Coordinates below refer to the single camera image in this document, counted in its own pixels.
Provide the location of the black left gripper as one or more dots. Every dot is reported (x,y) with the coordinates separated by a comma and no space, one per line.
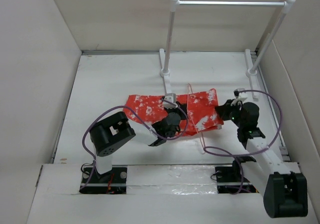
(182,117)

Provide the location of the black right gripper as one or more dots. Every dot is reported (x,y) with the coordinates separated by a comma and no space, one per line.
(223,109)

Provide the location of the red white tie-dye trousers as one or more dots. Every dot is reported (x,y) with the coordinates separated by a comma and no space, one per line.
(202,104)

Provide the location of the pink wire hanger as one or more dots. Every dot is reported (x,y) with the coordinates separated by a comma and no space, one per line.
(190,115)

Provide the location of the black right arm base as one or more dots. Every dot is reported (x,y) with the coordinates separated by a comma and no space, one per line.
(229,179)

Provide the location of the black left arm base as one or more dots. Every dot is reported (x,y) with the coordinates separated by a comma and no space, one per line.
(113,182)

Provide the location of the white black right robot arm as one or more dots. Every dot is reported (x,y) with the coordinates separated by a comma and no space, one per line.
(284,191)

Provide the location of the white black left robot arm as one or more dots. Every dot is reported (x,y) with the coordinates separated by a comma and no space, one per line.
(109,134)

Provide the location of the white clothes rack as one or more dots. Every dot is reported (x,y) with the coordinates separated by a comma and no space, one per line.
(252,66)

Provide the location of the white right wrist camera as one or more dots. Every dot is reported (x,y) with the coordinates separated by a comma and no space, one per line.
(240,97)

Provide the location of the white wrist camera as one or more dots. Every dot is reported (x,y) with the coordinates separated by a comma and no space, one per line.
(240,97)
(169,101)

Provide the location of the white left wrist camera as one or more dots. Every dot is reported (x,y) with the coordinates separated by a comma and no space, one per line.
(169,101)

